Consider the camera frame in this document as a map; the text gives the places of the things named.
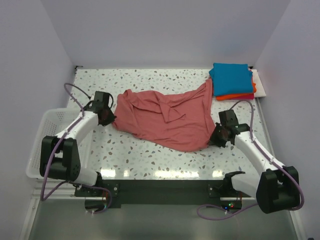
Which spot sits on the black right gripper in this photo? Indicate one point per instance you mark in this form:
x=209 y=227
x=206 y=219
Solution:
x=213 y=140

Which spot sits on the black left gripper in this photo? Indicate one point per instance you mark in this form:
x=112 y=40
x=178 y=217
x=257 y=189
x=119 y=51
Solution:
x=112 y=117

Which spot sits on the salmon pink t shirt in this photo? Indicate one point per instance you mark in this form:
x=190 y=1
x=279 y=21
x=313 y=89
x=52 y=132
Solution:
x=180 y=122

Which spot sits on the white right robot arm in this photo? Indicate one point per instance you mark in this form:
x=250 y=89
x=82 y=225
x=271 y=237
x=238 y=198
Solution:
x=277 y=186

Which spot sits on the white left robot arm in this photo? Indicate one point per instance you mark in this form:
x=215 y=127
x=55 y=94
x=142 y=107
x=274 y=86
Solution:
x=60 y=155

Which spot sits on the folded orange t shirt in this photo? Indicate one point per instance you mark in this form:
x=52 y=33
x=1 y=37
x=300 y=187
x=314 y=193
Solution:
x=235 y=96

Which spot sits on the folded magenta t shirt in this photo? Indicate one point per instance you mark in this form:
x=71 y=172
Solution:
x=247 y=97

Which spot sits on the folded white t shirt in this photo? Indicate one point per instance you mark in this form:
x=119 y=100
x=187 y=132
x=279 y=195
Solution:
x=260 y=91

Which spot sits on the folded blue t shirt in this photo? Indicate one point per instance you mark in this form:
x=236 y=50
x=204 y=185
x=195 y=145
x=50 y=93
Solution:
x=231 y=78

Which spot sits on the white plastic basket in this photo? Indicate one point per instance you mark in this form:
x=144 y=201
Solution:
x=52 y=123

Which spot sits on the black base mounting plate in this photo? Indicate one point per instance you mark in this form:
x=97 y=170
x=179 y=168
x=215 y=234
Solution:
x=116 y=193

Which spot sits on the aluminium table frame rail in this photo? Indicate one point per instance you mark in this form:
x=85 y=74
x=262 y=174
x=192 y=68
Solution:
x=265 y=128

